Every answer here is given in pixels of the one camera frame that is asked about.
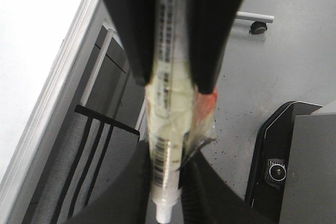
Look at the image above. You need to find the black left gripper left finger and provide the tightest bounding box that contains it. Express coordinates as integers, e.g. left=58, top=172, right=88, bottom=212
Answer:
left=103, top=0, right=155, bottom=86

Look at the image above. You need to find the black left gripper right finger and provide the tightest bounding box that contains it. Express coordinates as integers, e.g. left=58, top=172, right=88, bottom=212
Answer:
left=187, top=0, right=243, bottom=94

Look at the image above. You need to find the black corrugated cable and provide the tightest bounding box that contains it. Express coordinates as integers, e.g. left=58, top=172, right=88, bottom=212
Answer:
left=181, top=161, right=203, bottom=224

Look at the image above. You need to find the white whiteboard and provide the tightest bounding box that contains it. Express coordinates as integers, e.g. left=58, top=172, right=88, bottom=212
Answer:
left=1, top=0, right=90, bottom=199

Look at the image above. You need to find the grey hanging panel with rod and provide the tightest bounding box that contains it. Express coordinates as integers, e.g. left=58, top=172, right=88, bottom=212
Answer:
left=79, top=28, right=114, bottom=106

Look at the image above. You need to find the black caster wheel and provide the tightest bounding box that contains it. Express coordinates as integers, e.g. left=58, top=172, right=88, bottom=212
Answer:
left=250, top=22, right=268, bottom=35

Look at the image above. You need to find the black robot base housing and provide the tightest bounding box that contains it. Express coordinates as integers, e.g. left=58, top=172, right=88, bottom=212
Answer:
left=245, top=101, right=335, bottom=223

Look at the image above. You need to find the white taped whiteboard marker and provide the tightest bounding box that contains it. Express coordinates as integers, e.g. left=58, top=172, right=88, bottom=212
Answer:
left=145, top=0, right=219, bottom=224

